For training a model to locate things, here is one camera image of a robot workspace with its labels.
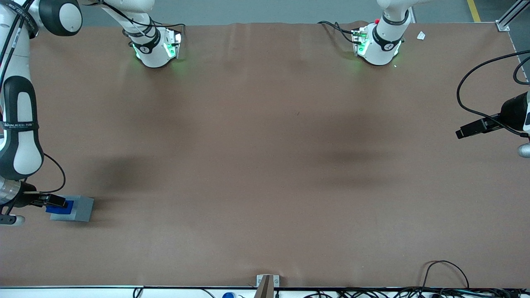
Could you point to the gray square base block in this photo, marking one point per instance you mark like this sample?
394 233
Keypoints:
83 209

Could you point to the metal base connector plate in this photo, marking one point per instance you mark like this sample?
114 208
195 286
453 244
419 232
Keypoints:
173 43
359 41

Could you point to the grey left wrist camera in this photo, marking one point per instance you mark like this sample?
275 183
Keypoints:
525 150

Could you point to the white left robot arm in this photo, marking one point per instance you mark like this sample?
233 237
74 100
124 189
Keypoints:
381 51

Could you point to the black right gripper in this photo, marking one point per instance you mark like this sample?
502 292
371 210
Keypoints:
25 199

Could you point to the blue round cap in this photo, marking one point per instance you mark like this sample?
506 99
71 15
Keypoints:
228 295

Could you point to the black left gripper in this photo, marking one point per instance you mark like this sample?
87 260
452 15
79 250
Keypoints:
511 111

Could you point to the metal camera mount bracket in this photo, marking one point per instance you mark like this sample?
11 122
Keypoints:
265 285

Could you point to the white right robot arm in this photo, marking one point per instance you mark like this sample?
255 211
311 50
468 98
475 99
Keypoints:
20 140

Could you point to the aluminium frame profile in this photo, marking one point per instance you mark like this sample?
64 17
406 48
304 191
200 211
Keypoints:
503 25

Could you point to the brown table mat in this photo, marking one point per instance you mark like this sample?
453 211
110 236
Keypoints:
265 165

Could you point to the blue plastic part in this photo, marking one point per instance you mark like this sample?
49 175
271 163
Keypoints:
58 210

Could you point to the white paper scrap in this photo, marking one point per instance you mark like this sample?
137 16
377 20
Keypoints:
421 36

